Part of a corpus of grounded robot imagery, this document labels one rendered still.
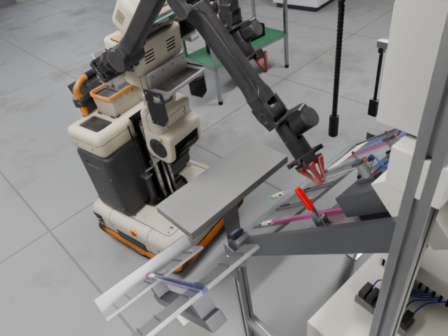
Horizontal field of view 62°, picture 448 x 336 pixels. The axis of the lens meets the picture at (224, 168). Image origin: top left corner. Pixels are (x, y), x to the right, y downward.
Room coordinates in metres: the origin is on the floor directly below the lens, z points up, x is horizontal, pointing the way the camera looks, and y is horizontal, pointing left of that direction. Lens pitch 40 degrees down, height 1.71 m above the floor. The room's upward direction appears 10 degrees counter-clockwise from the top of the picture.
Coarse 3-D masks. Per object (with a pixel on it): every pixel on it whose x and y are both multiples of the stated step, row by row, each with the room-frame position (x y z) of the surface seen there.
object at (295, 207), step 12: (348, 168) 0.94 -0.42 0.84; (336, 180) 0.87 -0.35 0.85; (312, 192) 0.89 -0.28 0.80; (324, 192) 0.83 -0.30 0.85; (288, 204) 0.89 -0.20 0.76; (300, 204) 0.83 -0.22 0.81; (276, 216) 0.85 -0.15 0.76; (288, 216) 0.78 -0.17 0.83; (264, 228) 0.79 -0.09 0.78; (276, 228) 0.72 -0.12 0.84
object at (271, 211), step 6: (354, 144) 1.18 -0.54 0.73; (348, 150) 1.15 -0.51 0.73; (330, 162) 1.10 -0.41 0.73; (324, 168) 1.07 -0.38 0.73; (306, 180) 1.02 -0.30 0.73; (294, 192) 0.97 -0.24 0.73; (288, 198) 0.95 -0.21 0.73; (276, 204) 0.92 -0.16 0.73; (282, 204) 0.93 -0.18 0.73; (270, 210) 0.90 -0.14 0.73; (264, 216) 0.88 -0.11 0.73; (270, 216) 0.89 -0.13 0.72; (252, 222) 0.86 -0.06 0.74; (258, 222) 0.86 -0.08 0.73; (246, 228) 0.84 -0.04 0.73; (252, 228) 0.84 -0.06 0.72
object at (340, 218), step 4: (336, 204) 0.66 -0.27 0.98; (328, 216) 0.60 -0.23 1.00; (332, 216) 0.59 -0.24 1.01; (336, 216) 0.58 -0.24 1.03; (340, 216) 0.56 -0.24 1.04; (344, 216) 0.55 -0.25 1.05; (356, 216) 0.52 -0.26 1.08; (332, 220) 0.57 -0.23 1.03; (336, 220) 0.55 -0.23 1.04; (340, 220) 0.54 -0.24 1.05; (344, 220) 0.53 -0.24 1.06; (348, 220) 0.52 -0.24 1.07; (352, 220) 0.51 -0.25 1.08; (356, 220) 0.50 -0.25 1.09; (360, 220) 0.49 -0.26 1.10; (332, 224) 0.54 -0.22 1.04; (336, 224) 0.53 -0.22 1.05
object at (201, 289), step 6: (156, 276) 0.66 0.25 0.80; (162, 276) 0.63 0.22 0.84; (162, 282) 0.61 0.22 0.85; (168, 282) 0.56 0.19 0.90; (174, 282) 0.53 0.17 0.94; (180, 282) 0.51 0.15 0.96; (186, 282) 0.50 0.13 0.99; (186, 288) 0.47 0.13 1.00; (192, 288) 0.45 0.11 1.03; (198, 288) 0.43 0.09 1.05; (204, 288) 0.42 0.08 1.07; (204, 294) 0.41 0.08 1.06
